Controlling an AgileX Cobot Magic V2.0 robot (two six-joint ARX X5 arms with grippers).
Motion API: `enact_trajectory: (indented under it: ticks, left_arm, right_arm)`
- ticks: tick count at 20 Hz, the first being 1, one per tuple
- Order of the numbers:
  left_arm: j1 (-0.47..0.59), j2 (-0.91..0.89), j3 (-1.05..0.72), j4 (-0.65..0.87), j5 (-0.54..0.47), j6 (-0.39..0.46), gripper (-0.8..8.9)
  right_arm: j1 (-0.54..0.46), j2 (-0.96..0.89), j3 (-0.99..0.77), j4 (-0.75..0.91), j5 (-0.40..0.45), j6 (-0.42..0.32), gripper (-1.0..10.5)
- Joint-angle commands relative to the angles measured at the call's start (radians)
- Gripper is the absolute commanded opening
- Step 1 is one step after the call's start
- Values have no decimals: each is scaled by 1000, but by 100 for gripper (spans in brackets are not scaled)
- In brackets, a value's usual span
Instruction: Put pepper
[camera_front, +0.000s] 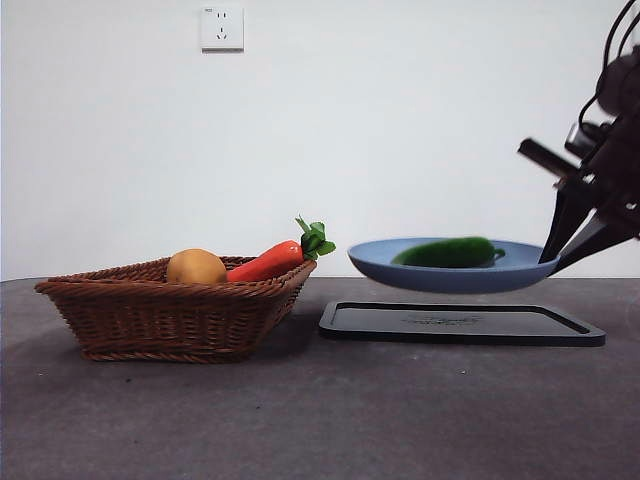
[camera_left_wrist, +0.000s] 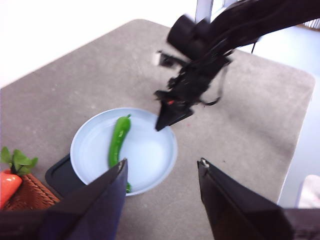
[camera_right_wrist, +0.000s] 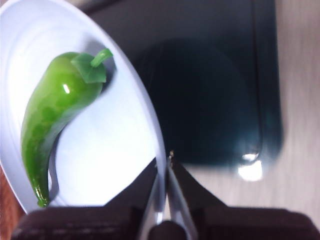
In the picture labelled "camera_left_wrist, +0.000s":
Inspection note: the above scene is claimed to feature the black cable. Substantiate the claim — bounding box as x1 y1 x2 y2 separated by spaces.
201 64 230 107

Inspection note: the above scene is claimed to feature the pale pink soft object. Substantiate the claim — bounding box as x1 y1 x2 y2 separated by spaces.
296 174 320 209

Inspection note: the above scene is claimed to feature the orange carrot with green leaves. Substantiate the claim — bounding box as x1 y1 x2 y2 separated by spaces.
0 146 39 210

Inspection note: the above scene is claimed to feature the dark rectangular tray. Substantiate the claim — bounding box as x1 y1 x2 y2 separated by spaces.
44 153 87 201

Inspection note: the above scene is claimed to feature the white metal post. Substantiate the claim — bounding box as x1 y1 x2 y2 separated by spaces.
196 0 215 24

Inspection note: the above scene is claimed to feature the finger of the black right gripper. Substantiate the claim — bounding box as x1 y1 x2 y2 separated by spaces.
171 108 195 124
154 99 186 132

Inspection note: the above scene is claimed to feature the pale blue round plate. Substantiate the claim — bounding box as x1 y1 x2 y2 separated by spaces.
69 107 178 197

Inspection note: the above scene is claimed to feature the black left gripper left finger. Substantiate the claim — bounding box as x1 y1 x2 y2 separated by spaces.
0 157 129 240

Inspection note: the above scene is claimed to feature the green pepper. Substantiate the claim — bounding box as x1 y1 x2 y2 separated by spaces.
107 114 133 194

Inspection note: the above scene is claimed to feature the brown woven wicker basket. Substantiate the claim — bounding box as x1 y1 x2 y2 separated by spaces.
0 173 61 212

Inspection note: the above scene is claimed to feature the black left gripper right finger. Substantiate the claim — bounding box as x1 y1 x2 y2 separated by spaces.
196 157 320 240

